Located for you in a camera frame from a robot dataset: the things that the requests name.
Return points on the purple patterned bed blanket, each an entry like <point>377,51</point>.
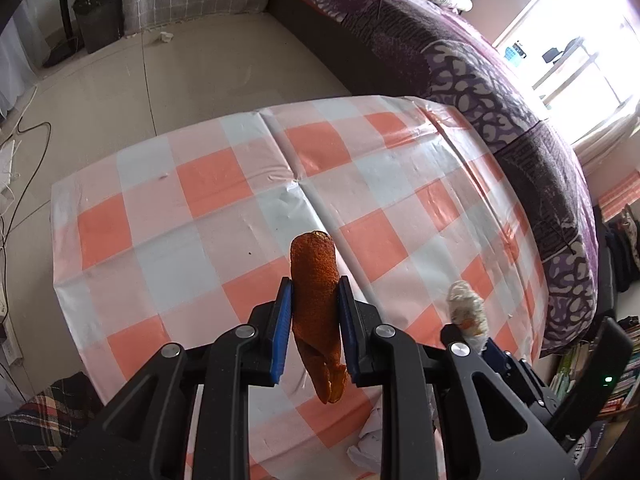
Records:
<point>414,48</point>

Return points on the white tissue with orange stain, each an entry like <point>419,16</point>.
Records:
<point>466,310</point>

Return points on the wooden bookshelf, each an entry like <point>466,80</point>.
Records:
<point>602,372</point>

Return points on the orange peel strip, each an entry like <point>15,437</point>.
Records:
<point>315,320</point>

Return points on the orange white checkered tablecloth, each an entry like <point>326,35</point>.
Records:
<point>178,237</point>

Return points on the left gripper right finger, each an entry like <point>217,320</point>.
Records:
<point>444,401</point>

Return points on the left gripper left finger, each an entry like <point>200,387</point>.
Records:
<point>185,412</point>

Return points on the black waste basket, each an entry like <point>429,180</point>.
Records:
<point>100,22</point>

